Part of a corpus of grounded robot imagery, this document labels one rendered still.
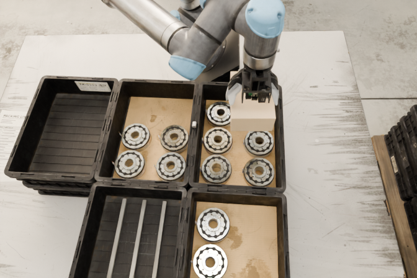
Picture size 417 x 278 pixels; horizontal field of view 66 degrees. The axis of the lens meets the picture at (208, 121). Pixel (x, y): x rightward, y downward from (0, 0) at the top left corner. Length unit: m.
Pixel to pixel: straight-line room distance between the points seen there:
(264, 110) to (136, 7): 0.42
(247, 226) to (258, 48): 0.60
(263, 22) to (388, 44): 2.25
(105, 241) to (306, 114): 0.91
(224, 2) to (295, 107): 0.82
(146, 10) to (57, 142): 0.69
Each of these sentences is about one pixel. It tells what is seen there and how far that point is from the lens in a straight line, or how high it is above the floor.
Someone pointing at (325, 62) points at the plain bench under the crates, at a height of 0.70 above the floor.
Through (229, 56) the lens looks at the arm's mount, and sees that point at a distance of 1.28.
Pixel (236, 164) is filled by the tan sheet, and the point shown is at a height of 0.83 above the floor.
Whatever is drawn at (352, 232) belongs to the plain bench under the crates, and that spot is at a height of 0.70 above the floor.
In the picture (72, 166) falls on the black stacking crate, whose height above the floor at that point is 0.83.
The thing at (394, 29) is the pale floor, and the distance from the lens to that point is 2.97.
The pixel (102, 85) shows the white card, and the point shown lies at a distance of 1.29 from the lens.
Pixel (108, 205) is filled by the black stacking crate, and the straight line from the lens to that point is 1.16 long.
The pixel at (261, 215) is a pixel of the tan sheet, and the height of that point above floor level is 0.83.
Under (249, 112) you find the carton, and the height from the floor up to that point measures 1.13.
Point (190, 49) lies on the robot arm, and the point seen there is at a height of 1.37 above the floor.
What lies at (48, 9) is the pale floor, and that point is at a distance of 3.21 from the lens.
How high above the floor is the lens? 1.89
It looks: 61 degrees down
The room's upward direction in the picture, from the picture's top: 4 degrees counter-clockwise
